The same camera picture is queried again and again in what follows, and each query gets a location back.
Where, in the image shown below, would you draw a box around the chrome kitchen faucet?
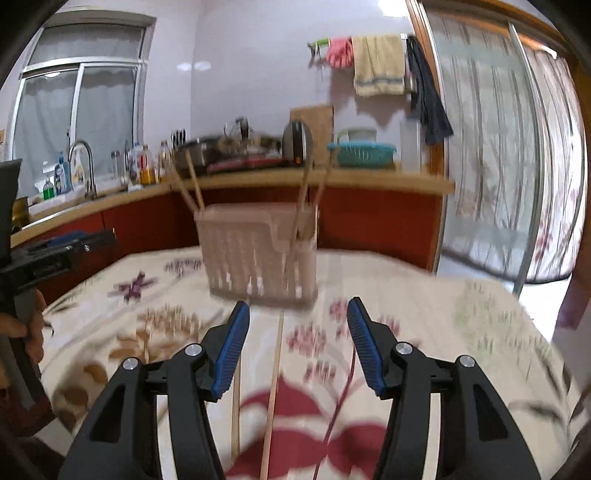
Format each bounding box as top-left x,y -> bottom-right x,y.
68,139 -> 98,200

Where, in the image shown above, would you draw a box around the red kitchen cabinets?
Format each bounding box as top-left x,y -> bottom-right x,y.
26,186 -> 443,302

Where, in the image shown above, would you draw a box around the kitchen window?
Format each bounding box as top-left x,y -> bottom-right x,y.
8,9 -> 155,198

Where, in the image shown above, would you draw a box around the person's left hand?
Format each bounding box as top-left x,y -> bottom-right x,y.
0,289 -> 46,364

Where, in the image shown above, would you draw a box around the floral tablecloth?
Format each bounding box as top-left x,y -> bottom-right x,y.
41,247 -> 590,479

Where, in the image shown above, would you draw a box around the blue cleaner bottle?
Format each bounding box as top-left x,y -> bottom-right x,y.
54,151 -> 71,195

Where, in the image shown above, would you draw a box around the white spray bottle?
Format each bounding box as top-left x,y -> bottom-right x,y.
69,145 -> 86,189

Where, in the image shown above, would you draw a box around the beige perforated utensil holder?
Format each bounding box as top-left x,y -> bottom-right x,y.
194,202 -> 318,308

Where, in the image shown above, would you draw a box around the sheer patterned curtain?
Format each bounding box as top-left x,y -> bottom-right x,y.
428,9 -> 587,284

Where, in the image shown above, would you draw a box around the oil bottle red label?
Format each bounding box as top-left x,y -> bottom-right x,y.
137,144 -> 156,186

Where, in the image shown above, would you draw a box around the wooden countertop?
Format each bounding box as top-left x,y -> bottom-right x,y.
11,168 -> 455,248

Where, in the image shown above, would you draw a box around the steel rice cooker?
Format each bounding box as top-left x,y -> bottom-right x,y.
175,136 -> 222,176

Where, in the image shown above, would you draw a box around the teal plastic colander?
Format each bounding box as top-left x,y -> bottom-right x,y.
327,141 -> 397,169

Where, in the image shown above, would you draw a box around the red induction cooker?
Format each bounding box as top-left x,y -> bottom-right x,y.
206,155 -> 287,175

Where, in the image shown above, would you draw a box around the white plastic container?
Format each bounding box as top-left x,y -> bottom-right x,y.
400,118 -> 422,173

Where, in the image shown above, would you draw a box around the steel wok with lid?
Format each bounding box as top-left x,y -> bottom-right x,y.
216,117 -> 281,157

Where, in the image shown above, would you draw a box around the dark hanging cloth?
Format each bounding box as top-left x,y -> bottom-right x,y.
406,36 -> 454,145

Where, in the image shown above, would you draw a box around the stainless electric kettle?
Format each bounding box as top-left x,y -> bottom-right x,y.
281,120 -> 314,166

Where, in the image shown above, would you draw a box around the wooden cutting board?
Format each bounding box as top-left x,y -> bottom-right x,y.
290,104 -> 335,166

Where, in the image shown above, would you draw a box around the beige hanging towel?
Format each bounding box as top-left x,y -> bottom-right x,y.
352,35 -> 406,97

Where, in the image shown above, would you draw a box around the pink rubber glove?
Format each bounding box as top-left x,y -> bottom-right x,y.
325,37 -> 353,69

